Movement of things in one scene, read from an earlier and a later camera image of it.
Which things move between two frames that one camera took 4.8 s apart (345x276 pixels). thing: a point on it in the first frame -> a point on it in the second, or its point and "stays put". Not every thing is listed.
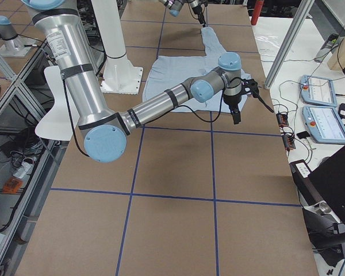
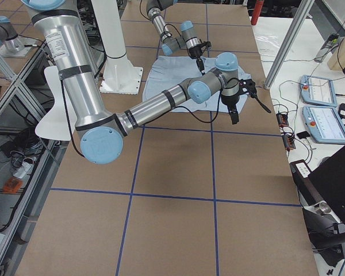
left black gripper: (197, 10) -> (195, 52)
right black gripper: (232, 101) stays put
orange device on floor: (12, 185) stays put
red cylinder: (259, 4) stays put
